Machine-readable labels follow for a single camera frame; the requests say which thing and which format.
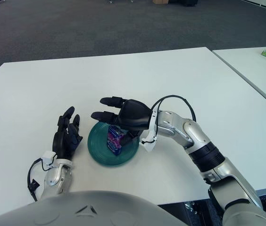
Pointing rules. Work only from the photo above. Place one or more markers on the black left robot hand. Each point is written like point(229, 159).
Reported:
point(64, 143)

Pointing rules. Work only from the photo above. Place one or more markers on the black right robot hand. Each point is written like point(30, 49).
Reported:
point(135, 115)

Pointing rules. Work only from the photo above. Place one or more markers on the purple blue gum pack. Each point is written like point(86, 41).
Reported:
point(115, 141)

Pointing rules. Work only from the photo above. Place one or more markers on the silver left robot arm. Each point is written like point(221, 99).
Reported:
point(55, 179)

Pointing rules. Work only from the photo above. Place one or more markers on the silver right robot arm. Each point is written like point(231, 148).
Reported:
point(194, 134)

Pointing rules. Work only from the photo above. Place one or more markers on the teal round plate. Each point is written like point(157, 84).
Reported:
point(97, 146)

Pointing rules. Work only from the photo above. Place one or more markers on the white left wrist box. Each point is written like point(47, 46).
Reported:
point(48, 158)

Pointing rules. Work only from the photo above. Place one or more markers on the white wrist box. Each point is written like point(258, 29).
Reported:
point(149, 143)
point(48, 158)

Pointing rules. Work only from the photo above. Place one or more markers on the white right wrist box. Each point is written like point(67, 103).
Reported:
point(149, 143)

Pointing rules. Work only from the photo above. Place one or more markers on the grey robot torso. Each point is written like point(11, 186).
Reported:
point(88, 212)

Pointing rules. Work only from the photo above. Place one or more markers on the office chair bases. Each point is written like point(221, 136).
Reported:
point(121, 1)

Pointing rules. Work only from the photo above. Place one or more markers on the brown cardboard box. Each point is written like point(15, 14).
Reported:
point(160, 1)

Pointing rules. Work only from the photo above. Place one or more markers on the black bulky bag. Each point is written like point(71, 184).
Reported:
point(183, 2)

